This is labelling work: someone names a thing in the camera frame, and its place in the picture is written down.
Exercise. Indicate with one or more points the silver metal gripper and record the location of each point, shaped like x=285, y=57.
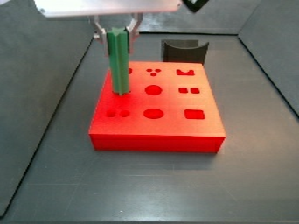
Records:
x=76, y=8

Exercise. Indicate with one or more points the green star-shaped peg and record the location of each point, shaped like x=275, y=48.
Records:
x=117, y=57

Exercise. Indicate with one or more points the black curved holder block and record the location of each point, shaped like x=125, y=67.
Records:
x=183, y=50

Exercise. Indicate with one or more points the red block with shaped holes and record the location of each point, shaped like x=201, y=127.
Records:
x=167, y=114

